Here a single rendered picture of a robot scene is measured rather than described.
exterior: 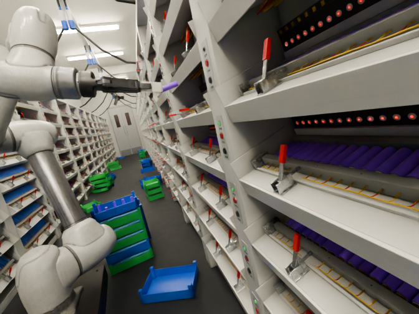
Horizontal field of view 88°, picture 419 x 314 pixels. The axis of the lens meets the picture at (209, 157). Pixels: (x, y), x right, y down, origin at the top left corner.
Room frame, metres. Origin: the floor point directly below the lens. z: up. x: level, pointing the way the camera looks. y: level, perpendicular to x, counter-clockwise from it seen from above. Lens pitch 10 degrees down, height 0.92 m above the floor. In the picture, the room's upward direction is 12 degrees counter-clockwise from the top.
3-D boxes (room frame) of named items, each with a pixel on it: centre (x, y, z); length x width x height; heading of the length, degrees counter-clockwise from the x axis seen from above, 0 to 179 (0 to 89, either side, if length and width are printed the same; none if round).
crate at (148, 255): (1.51, 0.74, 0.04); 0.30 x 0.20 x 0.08; 113
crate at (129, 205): (1.51, 0.74, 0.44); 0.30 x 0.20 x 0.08; 113
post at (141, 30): (1.97, 0.26, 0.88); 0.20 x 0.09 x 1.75; 107
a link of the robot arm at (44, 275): (0.81, 0.75, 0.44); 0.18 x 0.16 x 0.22; 148
